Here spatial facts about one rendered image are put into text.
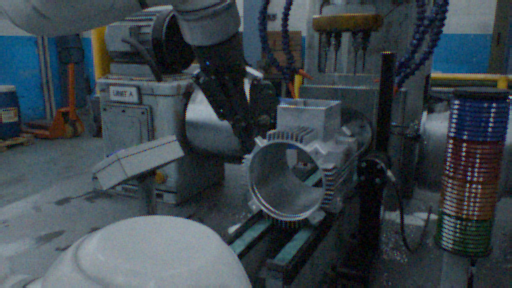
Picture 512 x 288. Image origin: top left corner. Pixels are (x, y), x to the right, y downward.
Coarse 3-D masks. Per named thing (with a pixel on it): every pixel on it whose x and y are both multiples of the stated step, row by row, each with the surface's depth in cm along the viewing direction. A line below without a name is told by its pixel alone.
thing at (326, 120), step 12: (288, 108) 84; (300, 108) 83; (312, 108) 82; (324, 108) 81; (336, 108) 88; (288, 120) 85; (300, 120) 83; (312, 120) 82; (324, 120) 81; (336, 120) 89; (324, 132) 82; (336, 132) 90
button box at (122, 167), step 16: (144, 144) 80; (160, 144) 83; (176, 144) 87; (112, 160) 74; (128, 160) 75; (144, 160) 78; (160, 160) 81; (96, 176) 76; (112, 176) 75; (128, 176) 73
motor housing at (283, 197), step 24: (264, 144) 79; (312, 144) 79; (336, 144) 86; (264, 168) 89; (288, 168) 99; (336, 168) 77; (264, 192) 86; (288, 192) 92; (312, 192) 94; (336, 192) 78; (288, 216) 82
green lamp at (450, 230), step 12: (444, 216) 50; (444, 228) 50; (456, 228) 48; (468, 228) 48; (480, 228) 48; (492, 228) 49; (444, 240) 50; (456, 240) 49; (468, 240) 48; (480, 240) 48; (468, 252) 48; (480, 252) 48
